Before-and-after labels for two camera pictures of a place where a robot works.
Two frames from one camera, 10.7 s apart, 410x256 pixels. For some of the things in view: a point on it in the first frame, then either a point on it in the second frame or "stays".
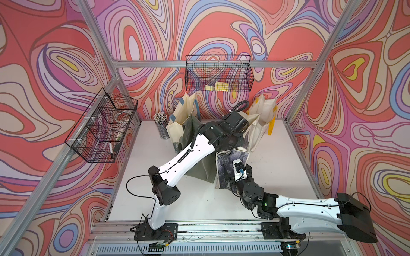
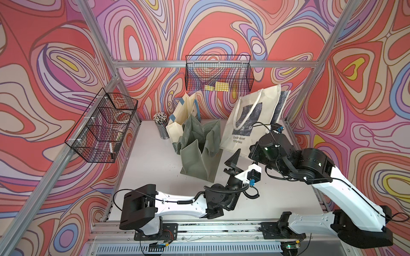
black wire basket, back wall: (233, 73) stays
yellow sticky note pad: (221, 86) stays
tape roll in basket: (123, 116) stays
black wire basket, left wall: (102, 130) stays
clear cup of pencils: (162, 121) stays
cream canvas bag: (225, 168) to (251, 114)
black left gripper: (241, 141) to (230, 172)
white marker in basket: (111, 150) stays
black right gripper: (249, 173) to (255, 149)
